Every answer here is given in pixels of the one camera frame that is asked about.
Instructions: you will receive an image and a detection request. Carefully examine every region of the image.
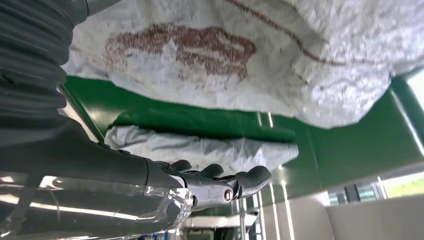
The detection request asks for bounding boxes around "green conveyor belt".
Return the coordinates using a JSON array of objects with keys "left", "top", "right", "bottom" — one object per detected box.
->
[{"left": 62, "top": 67, "right": 424, "bottom": 218}]

